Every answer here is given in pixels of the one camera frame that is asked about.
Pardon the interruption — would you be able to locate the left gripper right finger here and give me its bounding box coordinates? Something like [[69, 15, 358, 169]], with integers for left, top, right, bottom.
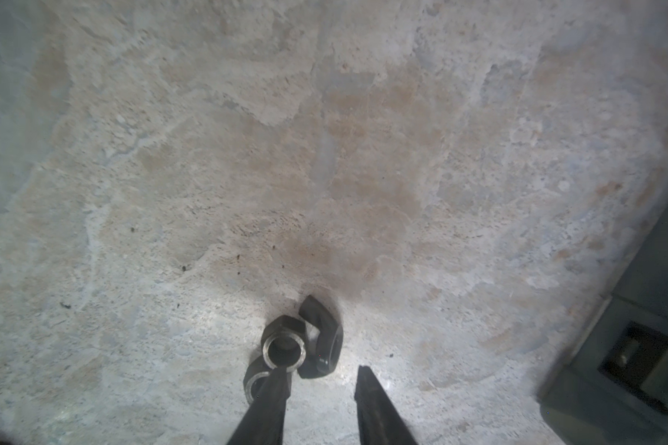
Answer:
[[354, 365, 418, 445]]

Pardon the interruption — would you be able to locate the black hex nut cluster top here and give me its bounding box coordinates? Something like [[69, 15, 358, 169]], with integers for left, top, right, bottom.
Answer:
[[297, 295, 343, 379]]

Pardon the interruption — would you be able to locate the clear compartment organizer box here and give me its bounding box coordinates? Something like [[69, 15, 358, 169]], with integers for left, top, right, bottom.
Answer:
[[539, 206, 668, 444]]

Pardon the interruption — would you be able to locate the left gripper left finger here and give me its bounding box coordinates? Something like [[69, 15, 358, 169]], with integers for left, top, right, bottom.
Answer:
[[226, 368, 291, 445]]

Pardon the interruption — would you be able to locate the black hex nut lower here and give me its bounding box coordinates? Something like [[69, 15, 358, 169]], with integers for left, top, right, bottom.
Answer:
[[243, 355, 272, 404]]

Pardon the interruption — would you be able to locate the black hex nut upper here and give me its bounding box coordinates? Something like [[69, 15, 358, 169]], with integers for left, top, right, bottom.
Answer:
[[261, 315, 307, 373]]

